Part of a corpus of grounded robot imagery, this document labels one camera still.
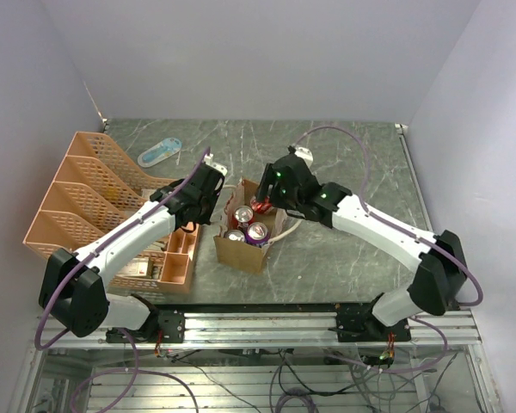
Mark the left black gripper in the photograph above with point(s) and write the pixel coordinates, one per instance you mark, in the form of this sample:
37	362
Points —
206	217

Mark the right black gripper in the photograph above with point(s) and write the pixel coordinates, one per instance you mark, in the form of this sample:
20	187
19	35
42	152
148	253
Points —
263	188

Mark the red cola can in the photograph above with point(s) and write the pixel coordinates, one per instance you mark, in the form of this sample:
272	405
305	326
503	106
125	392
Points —
261	206
242	217

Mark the printed canvas burlap bag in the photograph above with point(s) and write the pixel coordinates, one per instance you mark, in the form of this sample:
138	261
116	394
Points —
242	256

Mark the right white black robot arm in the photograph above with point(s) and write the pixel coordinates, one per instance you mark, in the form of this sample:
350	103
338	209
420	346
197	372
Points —
436	261

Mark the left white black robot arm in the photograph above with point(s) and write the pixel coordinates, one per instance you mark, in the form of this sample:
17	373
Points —
74	287

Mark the middle purple soda can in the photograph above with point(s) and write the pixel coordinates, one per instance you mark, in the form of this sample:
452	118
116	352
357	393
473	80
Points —
257	234

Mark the purple soda can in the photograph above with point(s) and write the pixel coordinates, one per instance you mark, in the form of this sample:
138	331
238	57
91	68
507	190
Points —
257	234
235	235

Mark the near purple soda can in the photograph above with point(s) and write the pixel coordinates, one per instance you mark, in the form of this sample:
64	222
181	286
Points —
235	235

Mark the blue white oval package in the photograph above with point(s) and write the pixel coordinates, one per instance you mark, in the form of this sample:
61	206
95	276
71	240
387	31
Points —
168	147

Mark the red white printed box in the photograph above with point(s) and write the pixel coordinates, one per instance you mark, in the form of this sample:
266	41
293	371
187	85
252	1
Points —
139	267

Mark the orange plastic desk organizer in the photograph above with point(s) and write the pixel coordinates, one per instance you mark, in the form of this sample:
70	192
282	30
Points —
97	187

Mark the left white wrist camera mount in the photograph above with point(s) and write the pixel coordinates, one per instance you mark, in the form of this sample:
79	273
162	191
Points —
211	162

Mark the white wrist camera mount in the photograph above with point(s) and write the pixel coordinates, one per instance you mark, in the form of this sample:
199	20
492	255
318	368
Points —
211	162
302	152

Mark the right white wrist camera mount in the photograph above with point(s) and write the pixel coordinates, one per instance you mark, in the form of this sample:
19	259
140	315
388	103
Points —
302	152

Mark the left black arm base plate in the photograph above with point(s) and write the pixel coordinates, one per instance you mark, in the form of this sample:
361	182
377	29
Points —
163	325

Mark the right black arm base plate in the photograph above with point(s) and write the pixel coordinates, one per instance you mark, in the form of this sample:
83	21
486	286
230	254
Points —
354	322

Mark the aluminium mounting rail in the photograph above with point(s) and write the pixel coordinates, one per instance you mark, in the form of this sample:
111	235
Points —
239	330

